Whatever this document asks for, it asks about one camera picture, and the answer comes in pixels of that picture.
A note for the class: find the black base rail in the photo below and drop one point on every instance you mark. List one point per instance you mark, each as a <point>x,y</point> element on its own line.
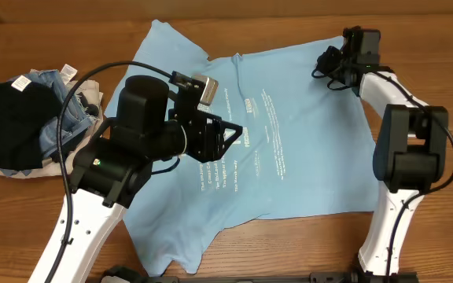
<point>122,274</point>

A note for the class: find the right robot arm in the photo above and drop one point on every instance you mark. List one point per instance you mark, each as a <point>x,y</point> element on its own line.
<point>409,156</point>

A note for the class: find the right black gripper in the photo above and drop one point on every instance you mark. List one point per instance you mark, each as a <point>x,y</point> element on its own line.
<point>342,63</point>

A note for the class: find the light blue t-shirt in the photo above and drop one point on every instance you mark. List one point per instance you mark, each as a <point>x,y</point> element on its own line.
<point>305,150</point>

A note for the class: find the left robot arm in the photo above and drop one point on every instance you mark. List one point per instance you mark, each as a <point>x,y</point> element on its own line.
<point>155,120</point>

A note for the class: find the blue denim jeans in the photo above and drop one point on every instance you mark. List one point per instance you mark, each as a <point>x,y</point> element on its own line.
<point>60,83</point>

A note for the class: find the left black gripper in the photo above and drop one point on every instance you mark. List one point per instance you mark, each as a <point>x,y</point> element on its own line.
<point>209,136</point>

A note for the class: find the black folded garment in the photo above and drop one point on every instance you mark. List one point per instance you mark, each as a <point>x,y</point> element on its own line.
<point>23,114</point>

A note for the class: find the beige folded garment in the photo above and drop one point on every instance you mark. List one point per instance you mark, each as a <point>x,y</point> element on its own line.
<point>89,96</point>

